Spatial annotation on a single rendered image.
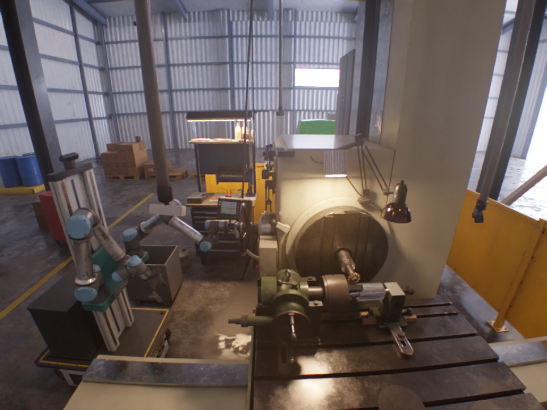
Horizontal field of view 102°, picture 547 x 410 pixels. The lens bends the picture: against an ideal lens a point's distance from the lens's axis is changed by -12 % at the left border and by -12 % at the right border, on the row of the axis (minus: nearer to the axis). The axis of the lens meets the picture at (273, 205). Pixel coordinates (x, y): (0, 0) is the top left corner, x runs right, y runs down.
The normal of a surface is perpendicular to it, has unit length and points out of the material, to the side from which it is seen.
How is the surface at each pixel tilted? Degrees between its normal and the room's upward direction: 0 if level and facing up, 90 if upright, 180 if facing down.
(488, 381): 0
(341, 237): 90
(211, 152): 90
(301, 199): 90
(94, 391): 0
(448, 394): 0
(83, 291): 97
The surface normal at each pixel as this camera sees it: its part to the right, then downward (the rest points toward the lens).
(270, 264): 0.02, 0.36
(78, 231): 0.42, 0.20
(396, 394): 0.00, -0.93
